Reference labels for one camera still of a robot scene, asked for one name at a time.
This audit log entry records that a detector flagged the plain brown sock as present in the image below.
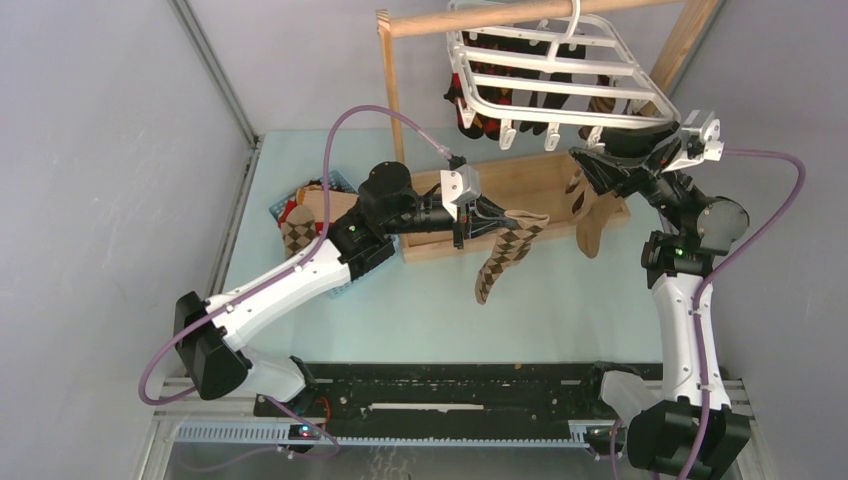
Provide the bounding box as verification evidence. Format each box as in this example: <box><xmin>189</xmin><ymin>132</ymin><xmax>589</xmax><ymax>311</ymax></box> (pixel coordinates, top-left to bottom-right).
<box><xmin>565</xmin><ymin>169</ymin><xmax>625</xmax><ymax>259</ymax></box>

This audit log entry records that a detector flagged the red yellow argyle sock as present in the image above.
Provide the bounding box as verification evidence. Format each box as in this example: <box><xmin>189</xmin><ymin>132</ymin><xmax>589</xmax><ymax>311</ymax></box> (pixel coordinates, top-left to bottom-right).
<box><xmin>443</xmin><ymin>32</ymin><xmax>518</xmax><ymax>141</ymax></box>

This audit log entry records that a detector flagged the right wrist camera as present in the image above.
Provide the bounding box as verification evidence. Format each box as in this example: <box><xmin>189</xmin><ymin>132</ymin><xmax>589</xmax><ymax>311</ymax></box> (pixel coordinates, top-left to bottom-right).
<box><xmin>663</xmin><ymin>110</ymin><xmax>724</xmax><ymax>172</ymax></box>

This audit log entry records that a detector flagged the brown argyle sock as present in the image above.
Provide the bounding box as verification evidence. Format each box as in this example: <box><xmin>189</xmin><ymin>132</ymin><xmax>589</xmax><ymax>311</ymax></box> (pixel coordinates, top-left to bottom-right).
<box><xmin>280</xmin><ymin>205</ymin><xmax>318</xmax><ymax>259</ymax></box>
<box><xmin>474</xmin><ymin>210</ymin><xmax>550</xmax><ymax>305</ymax></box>

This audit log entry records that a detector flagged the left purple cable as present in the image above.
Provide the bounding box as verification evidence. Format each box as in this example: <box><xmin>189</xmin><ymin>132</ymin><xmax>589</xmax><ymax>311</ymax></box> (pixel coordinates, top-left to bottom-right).
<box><xmin>137</xmin><ymin>104</ymin><xmax>465</xmax><ymax>462</ymax></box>

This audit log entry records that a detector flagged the white plastic clip hanger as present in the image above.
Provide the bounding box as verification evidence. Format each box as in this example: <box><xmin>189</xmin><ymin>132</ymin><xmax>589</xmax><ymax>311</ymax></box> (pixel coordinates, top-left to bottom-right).
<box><xmin>444</xmin><ymin>1</ymin><xmax>681</xmax><ymax>151</ymax></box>

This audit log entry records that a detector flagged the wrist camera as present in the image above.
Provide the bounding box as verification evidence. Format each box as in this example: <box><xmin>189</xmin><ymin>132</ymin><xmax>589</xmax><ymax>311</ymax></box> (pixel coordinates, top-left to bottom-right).
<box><xmin>439</xmin><ymin>157</ymin><xmax>482</xmax><ymax>221</ymax></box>
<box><xmin>663</xmin><ymin>110</ymin><xmax>724</xmax><ymax>172</ymax></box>

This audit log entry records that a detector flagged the black sock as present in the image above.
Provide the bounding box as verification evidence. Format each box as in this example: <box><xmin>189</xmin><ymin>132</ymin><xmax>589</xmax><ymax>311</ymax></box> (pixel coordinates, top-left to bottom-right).
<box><xmin>518</xmin><ymin>44</ymin><xmax>586</xmax><ymax>135</ymax></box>

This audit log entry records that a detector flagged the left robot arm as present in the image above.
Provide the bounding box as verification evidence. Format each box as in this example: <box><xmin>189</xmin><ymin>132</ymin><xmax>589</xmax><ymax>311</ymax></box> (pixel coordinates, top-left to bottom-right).
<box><xmin>175</xmin><ymin>157</ymin><xmax>518</xmax><ymax>417</ymax></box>

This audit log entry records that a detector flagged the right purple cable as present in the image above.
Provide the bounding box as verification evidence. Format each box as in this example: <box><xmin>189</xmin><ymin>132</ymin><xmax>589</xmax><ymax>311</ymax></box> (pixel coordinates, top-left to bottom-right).
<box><xmin>609</xmin><ymin>148</ymin><xmax>808</xmax><ymax>480</ymax></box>

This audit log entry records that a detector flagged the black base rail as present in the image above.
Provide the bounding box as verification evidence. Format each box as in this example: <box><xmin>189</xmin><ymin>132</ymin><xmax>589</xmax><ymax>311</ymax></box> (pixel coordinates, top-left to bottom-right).
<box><xmin>285</xmin><ymin>362</ymin><xmax>614</xmax><ymax>441</ymax></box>

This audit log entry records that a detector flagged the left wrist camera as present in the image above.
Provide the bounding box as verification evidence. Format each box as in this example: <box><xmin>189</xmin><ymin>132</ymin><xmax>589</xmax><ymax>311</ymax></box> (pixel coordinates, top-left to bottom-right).
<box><xmin>439</xmin><ymin>157</ymin><xmax>482</xmax><ymax>221</ymax></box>

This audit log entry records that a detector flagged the purple cable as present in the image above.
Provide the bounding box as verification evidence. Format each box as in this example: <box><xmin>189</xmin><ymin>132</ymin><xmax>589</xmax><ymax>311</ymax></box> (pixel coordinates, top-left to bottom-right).
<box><xmin>137</xmin><ymin>104</ymin><xmax>465</xmax><ymax>462</ymax></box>
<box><xmin>609</xmin><ymin>148</ymin><xmax>808</xmax><ymax>480</ymax></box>

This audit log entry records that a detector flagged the wooden hanger rack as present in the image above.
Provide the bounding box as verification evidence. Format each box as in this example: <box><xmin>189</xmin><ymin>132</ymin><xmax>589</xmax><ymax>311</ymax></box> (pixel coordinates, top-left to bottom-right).
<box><xmin>376</xmin><ymin>0</ymin><xmax>723</xmax><ymax>265</ymax></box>

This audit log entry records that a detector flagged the brown striped sock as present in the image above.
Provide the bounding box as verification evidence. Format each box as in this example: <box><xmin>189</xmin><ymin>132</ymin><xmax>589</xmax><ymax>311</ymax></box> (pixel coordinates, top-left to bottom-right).
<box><xmin>578</xmin><ymin>75</ymin><xmax>617</xmax><ymax>140</ymax></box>

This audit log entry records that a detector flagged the blue plastic basket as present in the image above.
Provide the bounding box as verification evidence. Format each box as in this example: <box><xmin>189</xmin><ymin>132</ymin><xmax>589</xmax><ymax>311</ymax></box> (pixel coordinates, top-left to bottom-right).
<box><xmin>268</xmin><ymin>170</ymin><xmax>401</xmax><ymax>298</ymax></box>

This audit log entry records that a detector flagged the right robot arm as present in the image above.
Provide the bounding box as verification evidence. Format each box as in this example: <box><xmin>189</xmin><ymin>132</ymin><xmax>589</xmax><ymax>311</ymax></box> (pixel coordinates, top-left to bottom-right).
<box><xmin>571</xmin><ymin>122</ymin><xmax>751</xmax><ymax>479</ymax></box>

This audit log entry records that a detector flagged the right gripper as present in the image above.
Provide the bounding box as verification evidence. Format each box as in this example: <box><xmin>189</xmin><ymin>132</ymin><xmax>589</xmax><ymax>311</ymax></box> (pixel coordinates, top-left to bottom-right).
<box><xmin>570</xmin><ymin>119</ymin><xmax>703</xmax><ymax>233</ymax></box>

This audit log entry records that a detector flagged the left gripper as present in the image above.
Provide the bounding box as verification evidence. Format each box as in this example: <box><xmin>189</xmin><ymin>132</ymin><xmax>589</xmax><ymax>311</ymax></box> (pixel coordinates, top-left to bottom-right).
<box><xmin>384</xmin><ymin>193</ymin><xmax>516</xmax><ymax>250</ymax></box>

